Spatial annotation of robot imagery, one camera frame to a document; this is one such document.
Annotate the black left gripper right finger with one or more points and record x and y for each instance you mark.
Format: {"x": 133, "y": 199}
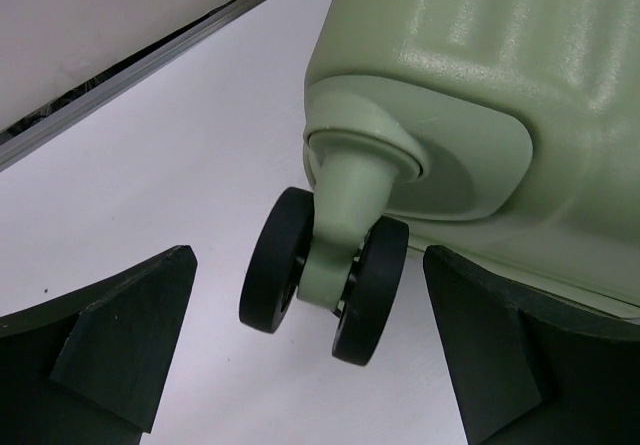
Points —
{"x": 527, "y": 367}

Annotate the green hard-shell suitcase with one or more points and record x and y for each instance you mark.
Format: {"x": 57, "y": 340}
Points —
{"x": 504, "y": 130}

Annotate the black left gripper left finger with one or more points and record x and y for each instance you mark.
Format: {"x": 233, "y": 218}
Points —
{"x": 90, "y": 366}

